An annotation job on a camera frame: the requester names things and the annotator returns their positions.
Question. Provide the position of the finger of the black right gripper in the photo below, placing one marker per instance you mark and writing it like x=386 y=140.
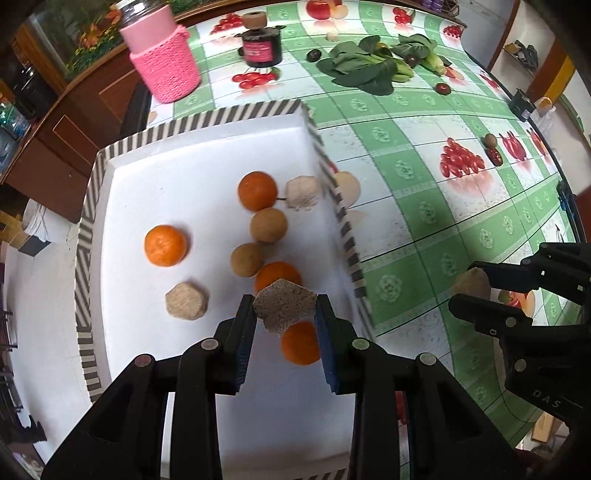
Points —
x=488 y=317
x=512 y=277

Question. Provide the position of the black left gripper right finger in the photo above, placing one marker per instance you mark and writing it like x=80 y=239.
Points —
x=449 y=435

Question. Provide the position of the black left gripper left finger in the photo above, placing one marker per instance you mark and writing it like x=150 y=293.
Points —
x=121 y=435

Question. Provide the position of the beige cake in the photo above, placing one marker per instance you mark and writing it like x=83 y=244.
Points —
x=186 y=301
x=473 y=282
x=283 y=304
x=302 y=192

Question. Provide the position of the beige cake top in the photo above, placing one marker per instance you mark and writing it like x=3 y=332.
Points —
x=283 y=304

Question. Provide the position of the tan round fruit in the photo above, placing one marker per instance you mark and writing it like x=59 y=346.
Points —
x=268 y=226

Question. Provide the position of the red jujube beside kiwi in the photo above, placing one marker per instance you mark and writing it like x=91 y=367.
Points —
x=494 y=156

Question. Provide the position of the green fruit tablecloth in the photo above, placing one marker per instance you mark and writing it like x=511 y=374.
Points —
x=431 y=201

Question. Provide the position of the brown kiwi fruit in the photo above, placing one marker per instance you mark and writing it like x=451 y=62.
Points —
x=490 y=141

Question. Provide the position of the small black box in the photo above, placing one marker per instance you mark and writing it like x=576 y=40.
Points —
x=521 y=106

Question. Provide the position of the striped white box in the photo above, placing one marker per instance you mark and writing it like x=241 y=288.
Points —
x=285 y=423

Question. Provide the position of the red jujube on green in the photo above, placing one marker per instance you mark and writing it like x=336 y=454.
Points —
x=443 y=88

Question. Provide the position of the dark plum right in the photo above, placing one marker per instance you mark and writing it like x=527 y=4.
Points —
x=412 y=60

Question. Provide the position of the dark plum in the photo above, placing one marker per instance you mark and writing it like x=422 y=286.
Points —
x=412 y=60
x=314 y=55

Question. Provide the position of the small bok choy with corn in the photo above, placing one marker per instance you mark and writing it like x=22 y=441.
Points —
x=425 y=49

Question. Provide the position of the large bok choy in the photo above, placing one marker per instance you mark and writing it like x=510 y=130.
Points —
x=369 y=66

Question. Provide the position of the wooden side cabinet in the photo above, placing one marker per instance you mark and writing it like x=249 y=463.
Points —
x=104 y=104

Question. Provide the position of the dark plum left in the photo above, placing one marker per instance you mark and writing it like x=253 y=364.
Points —
x=314 y=55

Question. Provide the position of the black jar with cork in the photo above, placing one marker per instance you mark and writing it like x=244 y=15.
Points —
x=261 y=43

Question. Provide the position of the pink knitted jar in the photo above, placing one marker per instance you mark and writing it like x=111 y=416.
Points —
x=158 y=49

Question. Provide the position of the flower garden painting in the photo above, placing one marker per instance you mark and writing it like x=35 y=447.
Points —
x=75 y=34

